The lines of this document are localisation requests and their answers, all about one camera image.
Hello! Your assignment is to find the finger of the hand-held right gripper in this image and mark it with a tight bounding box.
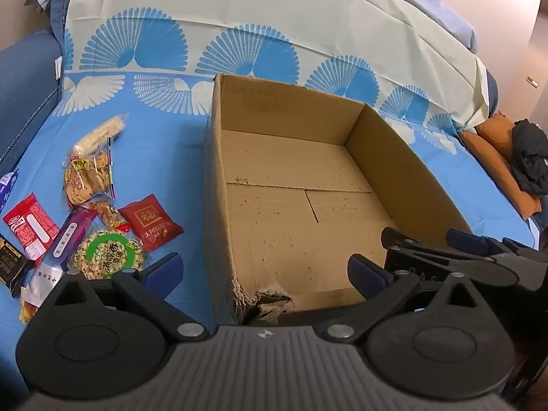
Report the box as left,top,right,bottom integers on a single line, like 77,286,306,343
380,227,520,285
445,228,548,265

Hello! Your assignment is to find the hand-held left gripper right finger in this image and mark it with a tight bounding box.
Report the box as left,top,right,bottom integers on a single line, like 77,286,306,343
319,253,511,345

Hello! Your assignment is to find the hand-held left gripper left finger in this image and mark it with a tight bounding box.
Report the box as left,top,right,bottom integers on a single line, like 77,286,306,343
36,252,211,344

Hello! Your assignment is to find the small peanut snack packet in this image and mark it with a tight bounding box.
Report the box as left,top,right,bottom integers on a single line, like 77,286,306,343
91,199,130,233

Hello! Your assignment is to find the cardboard box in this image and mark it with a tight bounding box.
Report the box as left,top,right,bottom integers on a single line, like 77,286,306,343
204,74,474,325

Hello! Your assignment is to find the dark red snack packet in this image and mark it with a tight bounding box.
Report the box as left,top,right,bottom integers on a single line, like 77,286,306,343
118,194,185,253

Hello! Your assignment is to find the round green pea packet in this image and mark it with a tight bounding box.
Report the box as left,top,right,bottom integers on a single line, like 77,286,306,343
71,230,149,282

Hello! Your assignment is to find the orange cushion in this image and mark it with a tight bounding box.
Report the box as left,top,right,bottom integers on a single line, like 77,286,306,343
459,112,544,219

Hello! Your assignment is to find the purple and silver snack packet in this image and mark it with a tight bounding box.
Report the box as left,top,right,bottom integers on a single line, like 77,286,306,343
19,205,98,309

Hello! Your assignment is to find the black jacket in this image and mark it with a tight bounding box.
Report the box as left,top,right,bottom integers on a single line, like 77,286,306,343
509,119,548,195

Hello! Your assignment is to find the clear biscuit packet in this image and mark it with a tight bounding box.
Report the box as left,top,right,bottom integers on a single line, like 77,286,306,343
63,137,117,209

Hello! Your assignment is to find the blue fan print blanket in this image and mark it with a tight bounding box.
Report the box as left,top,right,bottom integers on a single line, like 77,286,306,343
0,0,541,352

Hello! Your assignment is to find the red packet with white label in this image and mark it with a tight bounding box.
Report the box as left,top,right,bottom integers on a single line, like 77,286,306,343
2,192,61,266

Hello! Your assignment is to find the orange snack packet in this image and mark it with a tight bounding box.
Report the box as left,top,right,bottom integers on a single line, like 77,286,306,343
19,300,40,324

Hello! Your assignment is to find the long white cracker packet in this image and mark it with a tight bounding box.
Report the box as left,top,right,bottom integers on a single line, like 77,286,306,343
71,112,129,155

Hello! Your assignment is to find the black snack packet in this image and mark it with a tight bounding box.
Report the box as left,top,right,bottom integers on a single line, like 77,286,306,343
0,235,35,299

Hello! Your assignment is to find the blue snack packet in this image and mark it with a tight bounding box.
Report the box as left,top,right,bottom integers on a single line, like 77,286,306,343
0,169,20,215

